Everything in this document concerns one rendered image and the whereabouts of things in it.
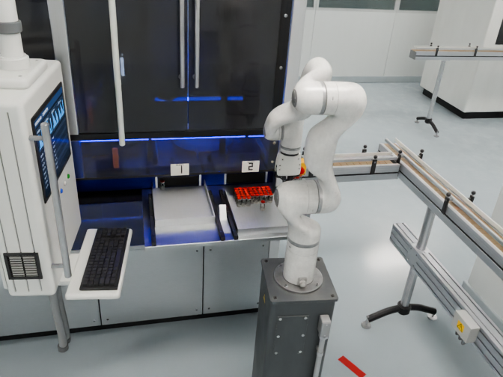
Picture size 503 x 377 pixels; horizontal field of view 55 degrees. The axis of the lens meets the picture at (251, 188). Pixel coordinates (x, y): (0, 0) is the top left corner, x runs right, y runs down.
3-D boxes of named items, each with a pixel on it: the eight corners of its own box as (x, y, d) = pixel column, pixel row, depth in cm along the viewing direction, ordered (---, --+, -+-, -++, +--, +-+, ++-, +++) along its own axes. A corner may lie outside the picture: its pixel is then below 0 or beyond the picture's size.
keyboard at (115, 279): (97, 230, 216) (96, 226, 215) (129, 230, 218) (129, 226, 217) (78, 291, 182) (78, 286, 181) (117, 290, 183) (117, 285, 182)
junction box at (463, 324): (450, 324, 228) (455, 310, 224) (459, 323, 229) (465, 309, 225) (465, 343, 218) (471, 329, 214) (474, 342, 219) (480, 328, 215)
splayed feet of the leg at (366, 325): (358, 321, 290) (362, 304, 283) (433, 312, 301) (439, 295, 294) (364, 331, 283) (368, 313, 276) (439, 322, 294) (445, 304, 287)
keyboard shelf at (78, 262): (69, 233, 218) (68, 227, 217) (132, 232, 222) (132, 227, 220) (42, 301, 179) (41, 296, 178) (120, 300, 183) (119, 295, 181)
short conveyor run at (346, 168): (280, 187, 255) (283, 160, 247) (272, 173, 268) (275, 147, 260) (398, 180, 270) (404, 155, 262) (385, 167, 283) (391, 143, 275)
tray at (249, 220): (224, 196, 236) (224, 189, 234) (275, 193, 241) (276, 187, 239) (237, 235, 207) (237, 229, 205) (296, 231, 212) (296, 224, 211)
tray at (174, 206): (151, 188, 237) (151, 182, 236) (204, 185, 243) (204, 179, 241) (155, 227, 209) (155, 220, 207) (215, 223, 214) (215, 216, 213)
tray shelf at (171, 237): (141, 192, 237) (141, 189, 236) (278, 185, 253) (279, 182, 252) (144, 250, 197) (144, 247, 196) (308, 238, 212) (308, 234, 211)
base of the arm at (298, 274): (328, 293, 181) (335, 253, 172) (278, 295, 179) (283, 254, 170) (316, 262, 198) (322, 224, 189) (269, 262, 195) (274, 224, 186)
